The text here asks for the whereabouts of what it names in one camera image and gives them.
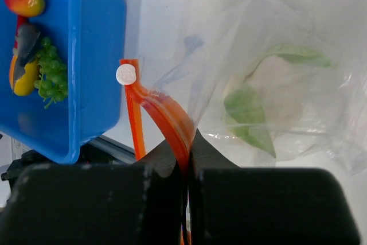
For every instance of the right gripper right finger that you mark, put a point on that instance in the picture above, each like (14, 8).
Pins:
(234, 205)

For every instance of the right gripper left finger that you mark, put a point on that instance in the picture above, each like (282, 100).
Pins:
(92, 203)

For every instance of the white green toy cabbage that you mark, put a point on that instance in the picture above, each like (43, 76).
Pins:
(269, 98)

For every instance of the clear zip top bag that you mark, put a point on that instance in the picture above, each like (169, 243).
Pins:
(182, 90)

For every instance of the red orange toy mango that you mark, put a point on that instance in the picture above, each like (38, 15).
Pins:
(26, 8)

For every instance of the green toy grapes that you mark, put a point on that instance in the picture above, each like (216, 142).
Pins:
(52, 83)

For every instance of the yellow toy mango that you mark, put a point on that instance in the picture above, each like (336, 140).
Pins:
(25, 85)

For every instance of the blue plastic tray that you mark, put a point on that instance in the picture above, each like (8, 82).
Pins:
(89, 35)

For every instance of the grey toy fish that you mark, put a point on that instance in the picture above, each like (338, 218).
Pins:
(28, 44)

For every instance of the red toy chili pepper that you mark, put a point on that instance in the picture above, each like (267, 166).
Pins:
(21, 20)

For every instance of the aluminium mounting rail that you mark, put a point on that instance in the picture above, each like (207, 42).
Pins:
(104, 150)

